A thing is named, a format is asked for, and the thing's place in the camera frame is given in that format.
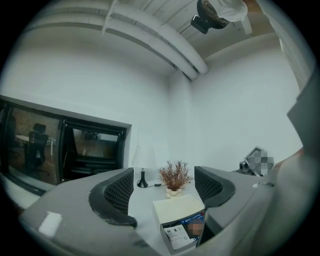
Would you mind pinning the white shade table lamp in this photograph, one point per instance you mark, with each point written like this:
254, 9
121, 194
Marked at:
143, 160

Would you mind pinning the black head-worn camera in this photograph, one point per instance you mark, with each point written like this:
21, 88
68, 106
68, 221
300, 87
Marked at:
200, 23

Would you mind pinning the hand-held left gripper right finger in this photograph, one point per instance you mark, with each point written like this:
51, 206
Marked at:
237, 200

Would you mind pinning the blue drip coffee box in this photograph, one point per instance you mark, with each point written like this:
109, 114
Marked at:
193, 220

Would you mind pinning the black mesh office chair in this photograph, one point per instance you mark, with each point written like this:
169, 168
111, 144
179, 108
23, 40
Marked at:
37, 147

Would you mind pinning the black framed window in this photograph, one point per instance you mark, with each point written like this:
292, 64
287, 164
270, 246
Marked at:
62, 150

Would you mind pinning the white ceiling duct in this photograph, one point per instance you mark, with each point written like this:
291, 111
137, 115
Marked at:
150, 37

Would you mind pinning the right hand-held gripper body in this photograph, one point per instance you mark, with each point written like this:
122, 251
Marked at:
255, 160

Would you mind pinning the person's right forearm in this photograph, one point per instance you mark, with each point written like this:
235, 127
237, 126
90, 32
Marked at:
287, 160

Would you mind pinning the white drip coffee box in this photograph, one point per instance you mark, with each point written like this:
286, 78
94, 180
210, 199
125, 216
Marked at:
178, 207

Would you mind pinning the brown artificial plant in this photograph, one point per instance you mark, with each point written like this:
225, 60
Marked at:
175, 175

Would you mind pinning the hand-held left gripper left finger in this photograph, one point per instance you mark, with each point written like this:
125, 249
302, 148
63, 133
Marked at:
75, 212

